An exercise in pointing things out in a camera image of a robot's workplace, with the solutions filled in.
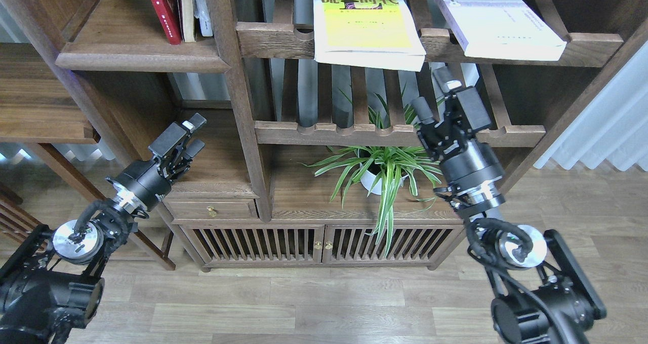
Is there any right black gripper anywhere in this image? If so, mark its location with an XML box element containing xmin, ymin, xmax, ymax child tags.
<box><xmin>411</xmin><ymin>66</ymin><xmax>505</xmax><ymax>205</ymax></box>

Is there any yellow cover book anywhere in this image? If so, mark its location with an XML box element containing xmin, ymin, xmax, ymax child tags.
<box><xmin>313</xmin><ymin>0</ymin><xmax>426</xmax><ymax>72</ymax></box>

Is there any brown upright book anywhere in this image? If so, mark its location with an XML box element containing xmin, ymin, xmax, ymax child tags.
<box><xmin>178</xmin><ymin>0</ymin><xmax>196</xmax><ymax>43</ymax></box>

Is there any dark wooden bookshelf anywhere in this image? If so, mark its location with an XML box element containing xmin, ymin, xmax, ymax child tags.
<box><xmin>2</xmin><ymin>0</ymin><xmax>646</xmax><ymax>271</ymax></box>

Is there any left slatted cabinet door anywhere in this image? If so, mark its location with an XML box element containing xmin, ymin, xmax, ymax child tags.
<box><xmin>182</xmin><ymin>225</ymin><xmax>325</xmax><ymax>268</ymax></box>

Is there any white plant pot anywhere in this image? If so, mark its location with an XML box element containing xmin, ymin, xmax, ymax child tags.
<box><xmin>360</xmin><ymin>162</ymin><xmax>387</xmax><ymax>196</ymax></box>

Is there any white purple book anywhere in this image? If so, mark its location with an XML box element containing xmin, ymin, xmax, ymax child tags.
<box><xmin>435</xmin><ymin>0</ymin><xmax>566</xmax><ymax>61</ymax></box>

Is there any white upright book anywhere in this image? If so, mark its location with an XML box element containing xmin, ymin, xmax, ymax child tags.
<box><xmin>193</xmin><ymin>0</ymin><xmax>214</xmax><ymax>37</ymax></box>

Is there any white curtain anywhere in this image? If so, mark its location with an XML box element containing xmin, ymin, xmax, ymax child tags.
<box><xmin>533</xmin><ymin>44</ymin><xmax>647</xmax><ymax>171</ymax></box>

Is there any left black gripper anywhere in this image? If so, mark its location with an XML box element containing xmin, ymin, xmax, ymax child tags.
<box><xmin>106</xmin><ymin>113</ymin><xmax>207</xmax><ymax>212</ymax></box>

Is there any right slatted cabinet door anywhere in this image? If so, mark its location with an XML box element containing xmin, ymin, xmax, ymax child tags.
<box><xmin>322</xmin><ymin>224</ymin><xmax>465</xmax><ymax>270</ymax></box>

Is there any red cover book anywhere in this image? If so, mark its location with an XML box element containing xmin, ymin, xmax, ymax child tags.
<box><xmin>150</xmin><ymin>0</ymin><xmax>182</xmax><ymax>45</ymax></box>

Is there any small wooden drawer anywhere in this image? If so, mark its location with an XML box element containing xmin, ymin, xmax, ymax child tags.
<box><xmin>164</xmin><ymin>198</ymin><xmax>258</xmax><ymax>219</ymax></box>

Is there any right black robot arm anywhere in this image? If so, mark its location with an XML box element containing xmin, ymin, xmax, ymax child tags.
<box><xmin>412</xmin><ymin>67</ymin><xmax>606</xmax><ymax>343</ymax></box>

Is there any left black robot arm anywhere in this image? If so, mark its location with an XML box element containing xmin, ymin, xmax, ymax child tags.
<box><xmin>1</xmin><ymin>113</ymin><xmax>206</xmax><ymax>343</ymax></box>

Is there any spider plant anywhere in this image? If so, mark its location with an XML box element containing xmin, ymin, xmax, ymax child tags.
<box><xmin>303</xmin><ymin>86</ymin><xmax>492</xmax><ymax>257</ymax></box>

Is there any slatted cabinet door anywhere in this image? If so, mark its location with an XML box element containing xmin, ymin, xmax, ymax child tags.
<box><xmin>182</xmin><ymin>225</ymin><xmax>325</xmax><ymax>268</ymax></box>
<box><xmin>322</xmin><ymin>224</ymin><xmax>465</xmax><ymax>270</ymax></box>

